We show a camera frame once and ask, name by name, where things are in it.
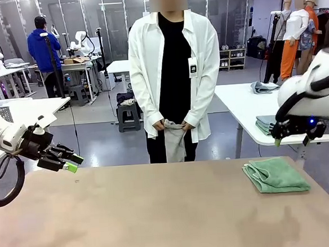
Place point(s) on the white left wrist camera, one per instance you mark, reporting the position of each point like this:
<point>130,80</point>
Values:
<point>44,122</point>

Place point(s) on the black braided right arm sleeve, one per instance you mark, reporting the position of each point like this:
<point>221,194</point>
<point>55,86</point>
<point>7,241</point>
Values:
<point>328,79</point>

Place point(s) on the white mannequin with grey vest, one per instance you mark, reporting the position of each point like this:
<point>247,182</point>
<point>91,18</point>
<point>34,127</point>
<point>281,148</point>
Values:
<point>285,21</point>

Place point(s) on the person in white shirt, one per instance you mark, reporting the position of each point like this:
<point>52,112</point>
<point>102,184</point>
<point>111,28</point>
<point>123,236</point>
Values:
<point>175,72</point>

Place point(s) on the dark grey step stool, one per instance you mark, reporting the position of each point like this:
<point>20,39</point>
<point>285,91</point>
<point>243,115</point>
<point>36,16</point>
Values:
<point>78,94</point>

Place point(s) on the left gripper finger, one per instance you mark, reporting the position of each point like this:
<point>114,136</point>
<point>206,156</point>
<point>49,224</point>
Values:
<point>69,154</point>
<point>60,165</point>

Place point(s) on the light green towel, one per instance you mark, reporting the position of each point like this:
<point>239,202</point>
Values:
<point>278,177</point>

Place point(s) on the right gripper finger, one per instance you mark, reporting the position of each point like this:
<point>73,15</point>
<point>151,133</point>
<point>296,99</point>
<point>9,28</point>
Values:
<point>280,132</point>
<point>317,132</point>

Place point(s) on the grey plastic stool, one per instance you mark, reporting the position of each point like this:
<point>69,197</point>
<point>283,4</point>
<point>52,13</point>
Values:
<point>128,114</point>

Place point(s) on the person's left hand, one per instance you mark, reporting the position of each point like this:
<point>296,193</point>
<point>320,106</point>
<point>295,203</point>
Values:
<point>188,126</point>

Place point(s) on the person in blue hoodie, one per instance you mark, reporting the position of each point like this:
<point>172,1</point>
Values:
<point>44,50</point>

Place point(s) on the white id badge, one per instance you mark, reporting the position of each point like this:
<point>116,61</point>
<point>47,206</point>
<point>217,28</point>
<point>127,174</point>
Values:
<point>193,67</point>

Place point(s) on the wooden shoe rack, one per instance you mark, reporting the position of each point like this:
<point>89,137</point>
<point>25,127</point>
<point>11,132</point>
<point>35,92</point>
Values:
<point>233,59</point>

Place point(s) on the light grey towel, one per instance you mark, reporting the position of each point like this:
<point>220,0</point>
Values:
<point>175,142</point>

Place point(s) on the mannequin with orange trousers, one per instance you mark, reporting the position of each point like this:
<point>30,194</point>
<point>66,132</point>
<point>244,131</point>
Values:
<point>296,26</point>

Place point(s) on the black luggage bag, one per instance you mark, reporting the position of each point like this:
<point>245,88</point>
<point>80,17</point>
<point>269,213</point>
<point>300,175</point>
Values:
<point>256,47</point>

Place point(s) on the black tripod stand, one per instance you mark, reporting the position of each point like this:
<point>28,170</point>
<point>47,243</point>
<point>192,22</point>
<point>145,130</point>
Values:
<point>53,66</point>

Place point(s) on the person's right hand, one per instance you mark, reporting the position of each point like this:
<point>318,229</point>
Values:
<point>159,125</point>

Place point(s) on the person's right forearm white sleeve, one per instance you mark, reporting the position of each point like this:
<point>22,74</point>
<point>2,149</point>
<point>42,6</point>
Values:
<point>152,113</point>

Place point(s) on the grey patterned basket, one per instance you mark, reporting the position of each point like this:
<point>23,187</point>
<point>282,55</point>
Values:
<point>3,113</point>

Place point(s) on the long white desk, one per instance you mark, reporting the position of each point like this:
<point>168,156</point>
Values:
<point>0,74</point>

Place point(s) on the grey crumpled towel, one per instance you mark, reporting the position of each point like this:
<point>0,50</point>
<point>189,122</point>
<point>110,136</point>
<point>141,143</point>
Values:
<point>263,87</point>

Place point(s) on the grey-blue towel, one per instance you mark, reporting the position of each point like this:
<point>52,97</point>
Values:
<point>266,119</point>

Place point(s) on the white table with towels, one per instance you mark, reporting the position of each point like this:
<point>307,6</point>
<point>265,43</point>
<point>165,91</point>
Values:
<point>237,110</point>

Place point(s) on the mannequin with orange shirt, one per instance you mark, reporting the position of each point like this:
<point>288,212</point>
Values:
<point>314,19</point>

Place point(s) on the clothes rack with dark garments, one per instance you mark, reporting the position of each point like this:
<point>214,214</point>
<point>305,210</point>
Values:
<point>328,30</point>

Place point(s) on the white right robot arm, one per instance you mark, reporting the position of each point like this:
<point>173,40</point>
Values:
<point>297,91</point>

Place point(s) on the pile of dark clothes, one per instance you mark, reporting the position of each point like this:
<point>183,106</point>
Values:
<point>125,98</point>

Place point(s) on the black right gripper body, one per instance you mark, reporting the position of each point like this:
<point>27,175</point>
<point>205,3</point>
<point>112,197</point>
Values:
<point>300,126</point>

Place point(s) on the small white standing desk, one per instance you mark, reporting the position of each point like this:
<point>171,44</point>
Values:
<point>118,66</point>

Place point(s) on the person's left forearm white sleeve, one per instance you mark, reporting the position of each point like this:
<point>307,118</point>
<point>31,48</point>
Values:
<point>200,109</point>

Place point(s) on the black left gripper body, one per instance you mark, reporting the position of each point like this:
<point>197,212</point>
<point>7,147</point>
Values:
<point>34,145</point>

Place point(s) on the white table with basket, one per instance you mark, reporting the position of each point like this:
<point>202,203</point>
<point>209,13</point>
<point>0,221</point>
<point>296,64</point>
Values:
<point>53,104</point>

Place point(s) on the brown cardboard box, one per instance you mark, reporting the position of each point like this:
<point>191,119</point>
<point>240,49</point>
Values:
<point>75,61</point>

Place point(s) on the black camera pole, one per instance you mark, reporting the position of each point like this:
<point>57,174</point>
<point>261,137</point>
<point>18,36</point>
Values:
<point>102,54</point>

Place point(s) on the white desk with cardboard box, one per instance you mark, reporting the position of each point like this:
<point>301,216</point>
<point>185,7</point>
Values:
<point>77,67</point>

